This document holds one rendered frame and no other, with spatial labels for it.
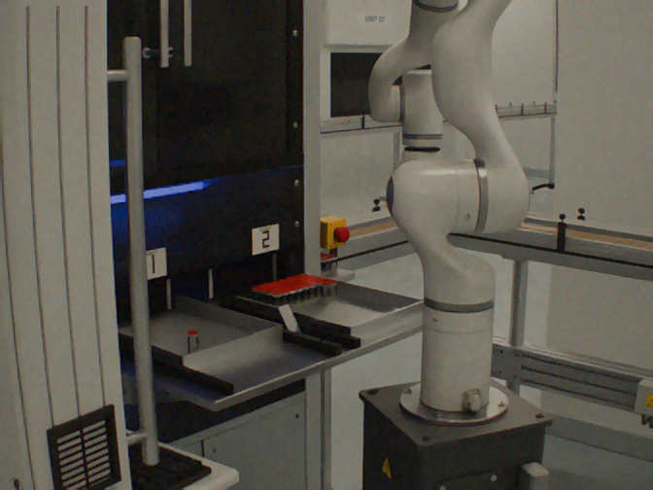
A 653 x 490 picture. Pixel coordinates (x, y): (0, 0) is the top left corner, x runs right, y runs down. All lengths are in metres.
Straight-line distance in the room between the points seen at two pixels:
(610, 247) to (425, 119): 0.94
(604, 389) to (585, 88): 1.12
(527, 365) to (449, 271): 1.43
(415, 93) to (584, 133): 1.52
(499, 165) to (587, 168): 1.85
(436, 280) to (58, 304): 0.63
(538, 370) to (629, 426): 0.70
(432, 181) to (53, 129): 0.61
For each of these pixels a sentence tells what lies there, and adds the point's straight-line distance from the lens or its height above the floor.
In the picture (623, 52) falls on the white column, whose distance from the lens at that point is 3.18.
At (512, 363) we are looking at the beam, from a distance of 2.85.
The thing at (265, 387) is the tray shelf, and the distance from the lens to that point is 1.59.
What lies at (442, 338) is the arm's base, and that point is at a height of 1.00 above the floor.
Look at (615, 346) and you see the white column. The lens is 3.33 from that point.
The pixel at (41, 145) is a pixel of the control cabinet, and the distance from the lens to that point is 1.05.
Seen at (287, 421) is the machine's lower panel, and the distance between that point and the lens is 2.28.
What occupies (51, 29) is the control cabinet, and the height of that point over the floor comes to 1.49.
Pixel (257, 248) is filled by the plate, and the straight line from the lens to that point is 2.07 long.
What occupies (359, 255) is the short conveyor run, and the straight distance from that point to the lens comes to 2.53.
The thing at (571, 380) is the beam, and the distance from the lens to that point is 2.76.
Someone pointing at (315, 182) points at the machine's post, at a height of 1.13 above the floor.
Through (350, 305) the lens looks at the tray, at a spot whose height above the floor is 0.88.
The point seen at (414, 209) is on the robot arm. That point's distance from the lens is 1.38.
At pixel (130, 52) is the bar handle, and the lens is 1.16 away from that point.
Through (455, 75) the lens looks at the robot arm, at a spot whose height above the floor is 1.42.
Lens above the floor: 1.46
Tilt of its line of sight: 12 degrees down
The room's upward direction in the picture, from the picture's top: straight up
